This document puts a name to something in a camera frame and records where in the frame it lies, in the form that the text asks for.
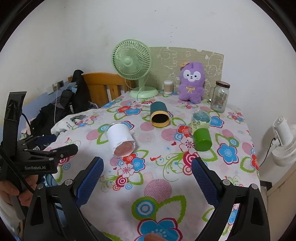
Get black fan cable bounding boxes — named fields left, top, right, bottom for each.
left=258, top=138, right=276, bottom=168

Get purple plush toy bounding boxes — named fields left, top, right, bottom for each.
left=178, top=61, right=206, bottom=104

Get patterned beige wall board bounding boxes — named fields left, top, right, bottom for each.
left=148, top=46, right=225, bottom=96

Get dark clothes pile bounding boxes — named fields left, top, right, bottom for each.
left=30, top=103, right=66, bottom=138

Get teal cup with yellow rim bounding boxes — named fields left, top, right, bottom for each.
left=150, top=101, right=171, bottom=128

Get green plastic cup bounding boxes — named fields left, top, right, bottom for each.
left=193, top=128, right=213, bottom=151

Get white printed shirt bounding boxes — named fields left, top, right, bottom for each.
left=50, top=111, right=100, bottom=138

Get floral tablecloth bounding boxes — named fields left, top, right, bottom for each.
left=43, top=91, right=261, bottom=241

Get beige cabinet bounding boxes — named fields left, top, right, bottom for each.
left=260, top=180, right=296, bottom=224

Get person's left hand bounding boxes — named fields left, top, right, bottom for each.
left=0, top=174, right=39, bottom=205

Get wall socket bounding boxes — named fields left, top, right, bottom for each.
left=47, top=80, right=65, bottom=95

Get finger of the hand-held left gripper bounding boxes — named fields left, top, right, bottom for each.
left=42, top=143, right=79, bottom=161

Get black bag and clothes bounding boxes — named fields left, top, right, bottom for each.
left=60, top=69, right=100, bottom=115

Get wooden bed headboard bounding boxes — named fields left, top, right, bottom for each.
left=68, top=72, right=137, bottom=108

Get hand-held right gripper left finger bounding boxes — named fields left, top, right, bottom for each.
left=23, top=157, right=104, bottom=241

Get thin white cable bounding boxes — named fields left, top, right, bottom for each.
left=52, top=84, right=59, bottom=122

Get white clip fan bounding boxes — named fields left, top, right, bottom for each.
left=271, top=116, right=296, bottom=167

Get clear printed plastic cup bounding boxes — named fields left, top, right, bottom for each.
left=190, top=110, right=211, bottom=135

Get white paper cup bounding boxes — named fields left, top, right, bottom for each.
left=107, top=122, right=137, bottom=156

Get green desk fan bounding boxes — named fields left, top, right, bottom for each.
left=111, top=39, right=159, bottom=99

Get small white-lidded jar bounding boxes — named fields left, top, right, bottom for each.
left=163, top=80, right=174, bottom=94

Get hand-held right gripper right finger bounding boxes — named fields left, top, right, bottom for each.
left=191, top=157, right=271, bottom=241

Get glass jar with dark lid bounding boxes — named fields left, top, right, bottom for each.
left=210, top=81, right=231, bottom=113

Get white desk fan cable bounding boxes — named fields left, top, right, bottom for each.
left=136, top=88, right=151, bottom=107

